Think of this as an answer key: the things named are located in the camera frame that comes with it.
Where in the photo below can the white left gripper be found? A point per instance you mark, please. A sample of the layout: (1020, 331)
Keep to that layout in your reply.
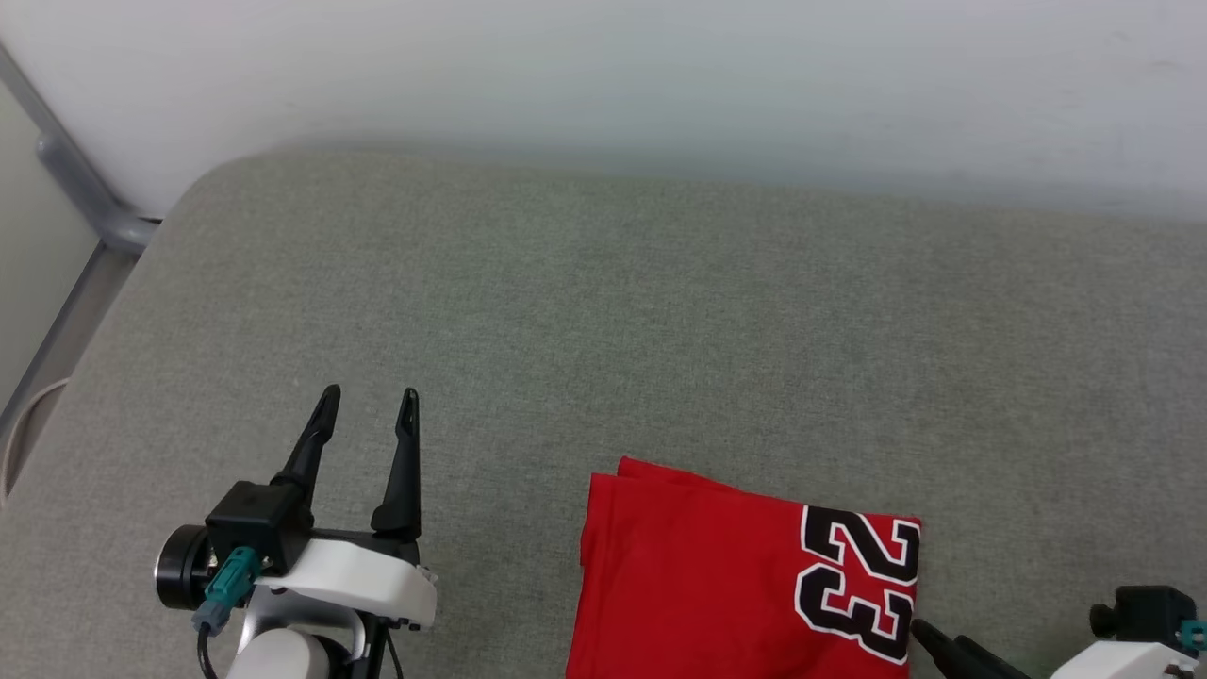
(363, 575)

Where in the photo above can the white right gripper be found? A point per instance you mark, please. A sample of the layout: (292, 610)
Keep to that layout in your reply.
(1122, 662)

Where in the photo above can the red basketball jersey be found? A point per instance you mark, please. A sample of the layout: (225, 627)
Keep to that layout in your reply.
(707, 585)

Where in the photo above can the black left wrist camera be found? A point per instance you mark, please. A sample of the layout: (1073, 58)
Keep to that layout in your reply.
(255, 528)

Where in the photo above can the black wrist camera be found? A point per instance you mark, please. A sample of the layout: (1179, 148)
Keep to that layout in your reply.
(1146, 613)
(255, 528)

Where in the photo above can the teal left camera connector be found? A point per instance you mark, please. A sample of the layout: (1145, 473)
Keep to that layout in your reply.
(226, 585)

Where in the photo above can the teal camera connector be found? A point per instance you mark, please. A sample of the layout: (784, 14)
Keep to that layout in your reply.
(1194, 635)
(226, 585)

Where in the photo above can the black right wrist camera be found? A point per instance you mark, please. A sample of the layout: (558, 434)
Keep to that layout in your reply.
(1146, 613)

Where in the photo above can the teal right camera connector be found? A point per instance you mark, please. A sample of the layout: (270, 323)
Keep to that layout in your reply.
(1194, 635)

